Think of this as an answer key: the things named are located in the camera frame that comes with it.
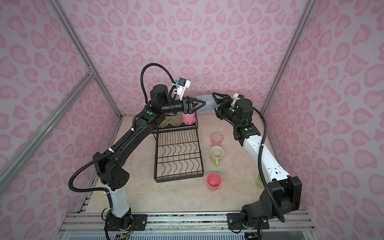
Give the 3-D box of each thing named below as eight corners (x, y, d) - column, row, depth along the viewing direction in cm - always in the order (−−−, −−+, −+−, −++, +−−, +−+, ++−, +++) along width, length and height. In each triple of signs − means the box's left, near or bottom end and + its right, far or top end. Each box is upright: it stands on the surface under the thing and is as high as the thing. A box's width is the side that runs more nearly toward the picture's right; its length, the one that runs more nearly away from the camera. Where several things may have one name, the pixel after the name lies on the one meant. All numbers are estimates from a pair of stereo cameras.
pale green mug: (205, 164, 95) (206, 157, 87) (212, 151, 101) (213, 143, 94) (216, 169, 92) (218, 162, 85) (222, 155, 99) (224, 148, 91)
